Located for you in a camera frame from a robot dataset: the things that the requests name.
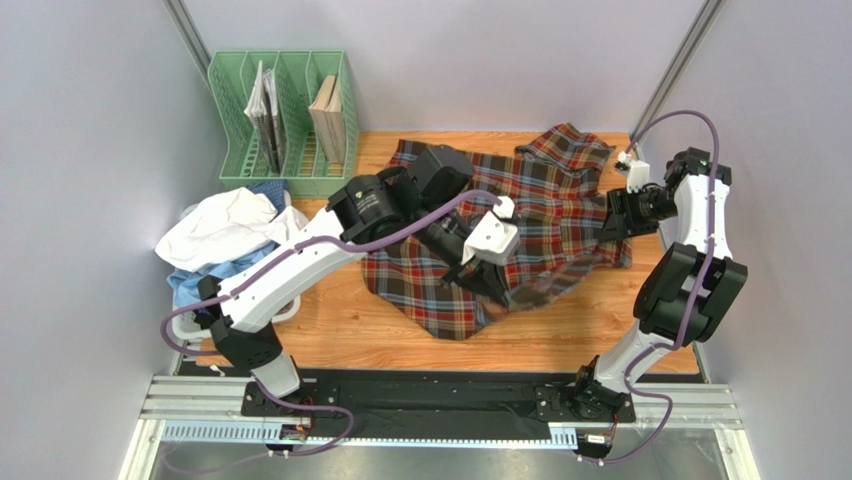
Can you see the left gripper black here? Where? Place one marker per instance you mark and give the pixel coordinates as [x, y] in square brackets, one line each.
[493, 282]

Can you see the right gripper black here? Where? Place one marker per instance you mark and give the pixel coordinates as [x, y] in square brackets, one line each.
[614, 217]

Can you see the plaid long sleeve shirt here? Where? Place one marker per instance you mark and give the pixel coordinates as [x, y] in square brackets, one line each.
[554, 183]

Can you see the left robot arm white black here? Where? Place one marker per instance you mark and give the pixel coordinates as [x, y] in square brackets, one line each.
[369, 213]

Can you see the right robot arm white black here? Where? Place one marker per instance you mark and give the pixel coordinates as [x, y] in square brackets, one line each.
[687, 294]

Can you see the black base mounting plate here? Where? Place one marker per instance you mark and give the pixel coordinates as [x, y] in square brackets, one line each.
[449, 405]

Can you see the dark blue patterned shirt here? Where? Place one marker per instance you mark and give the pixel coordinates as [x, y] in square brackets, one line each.
[274, 189]

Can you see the beige book in organizer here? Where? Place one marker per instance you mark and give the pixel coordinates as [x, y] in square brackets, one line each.
[327, 114]

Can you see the white shirt in basket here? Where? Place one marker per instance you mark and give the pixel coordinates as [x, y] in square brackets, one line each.
[225, 227]

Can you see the green plastic file organizer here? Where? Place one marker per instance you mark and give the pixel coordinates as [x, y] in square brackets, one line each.
[298, 76]

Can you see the magazines in organizer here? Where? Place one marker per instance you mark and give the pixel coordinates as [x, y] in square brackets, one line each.
[264, 113]

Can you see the light blue shirt in basket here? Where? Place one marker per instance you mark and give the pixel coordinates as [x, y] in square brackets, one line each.
[184, 284]

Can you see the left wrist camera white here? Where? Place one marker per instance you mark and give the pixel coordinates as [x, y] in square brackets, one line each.
[495, 238]

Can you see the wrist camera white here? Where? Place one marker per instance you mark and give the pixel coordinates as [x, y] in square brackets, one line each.
[636, 172]
[495, 238]

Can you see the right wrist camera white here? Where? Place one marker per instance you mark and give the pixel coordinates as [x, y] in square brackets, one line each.
[636, 172]

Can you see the aluminium frame rail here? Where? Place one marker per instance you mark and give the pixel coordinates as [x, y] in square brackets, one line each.
[193, 424]

